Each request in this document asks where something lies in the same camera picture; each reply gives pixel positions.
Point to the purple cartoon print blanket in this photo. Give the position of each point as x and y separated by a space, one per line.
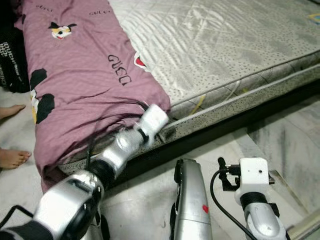
95 75

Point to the colourful picture book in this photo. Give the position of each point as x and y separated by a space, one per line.
315 19

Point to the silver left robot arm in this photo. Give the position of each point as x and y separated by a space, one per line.
75 200

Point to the white quilted mattress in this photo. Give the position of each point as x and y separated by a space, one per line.
220 40

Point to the black bag white print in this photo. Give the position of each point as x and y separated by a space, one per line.
12 60

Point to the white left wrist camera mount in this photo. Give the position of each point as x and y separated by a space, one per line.
152 120

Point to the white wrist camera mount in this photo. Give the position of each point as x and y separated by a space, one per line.
255 172
152 120

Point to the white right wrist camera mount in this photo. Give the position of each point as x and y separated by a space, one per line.
255 172

